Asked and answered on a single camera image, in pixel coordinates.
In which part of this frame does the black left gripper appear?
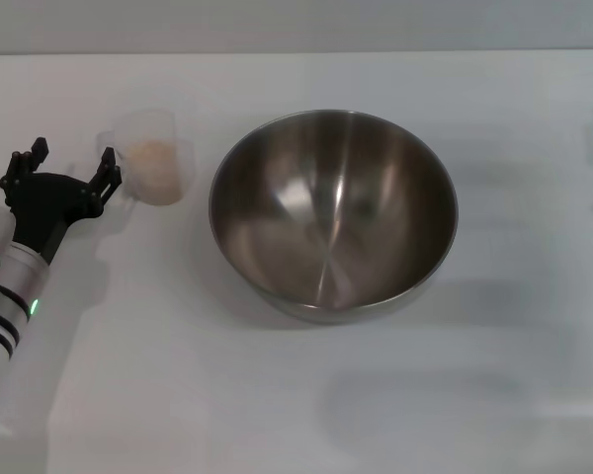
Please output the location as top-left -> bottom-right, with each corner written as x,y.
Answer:
0,136 -> 124,266

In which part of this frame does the white uncooked rice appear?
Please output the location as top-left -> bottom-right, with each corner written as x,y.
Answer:
122,138 -> 185,205

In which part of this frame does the clear plastic measuring cup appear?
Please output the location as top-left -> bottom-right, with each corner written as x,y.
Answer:
95,109 -> 200,207

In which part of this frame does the stainless steel mixing bowl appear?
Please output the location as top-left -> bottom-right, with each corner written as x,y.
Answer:
208,109 -> 460,326

